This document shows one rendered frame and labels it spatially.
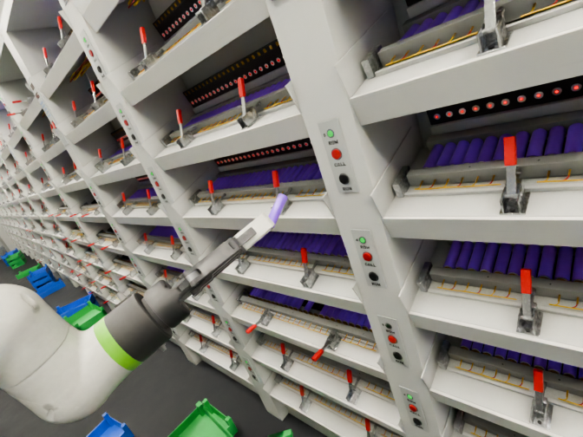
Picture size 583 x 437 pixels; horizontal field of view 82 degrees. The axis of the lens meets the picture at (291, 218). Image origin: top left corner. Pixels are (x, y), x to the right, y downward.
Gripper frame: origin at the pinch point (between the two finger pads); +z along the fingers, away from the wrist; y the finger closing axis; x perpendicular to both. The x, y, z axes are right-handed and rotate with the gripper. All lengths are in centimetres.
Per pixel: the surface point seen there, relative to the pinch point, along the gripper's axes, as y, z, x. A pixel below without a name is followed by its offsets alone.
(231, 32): -10.2, 17.9, -27.9
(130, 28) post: 25, 16, -70
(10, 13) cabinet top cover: 51, -4, -120
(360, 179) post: -11.1, 16.3, 5.8
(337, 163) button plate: -10.1, 15.8, 1.2
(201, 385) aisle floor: 132, -46, 26
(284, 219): 9.7, 8.7, 0.9
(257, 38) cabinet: 6.7, 32.0, -35.6
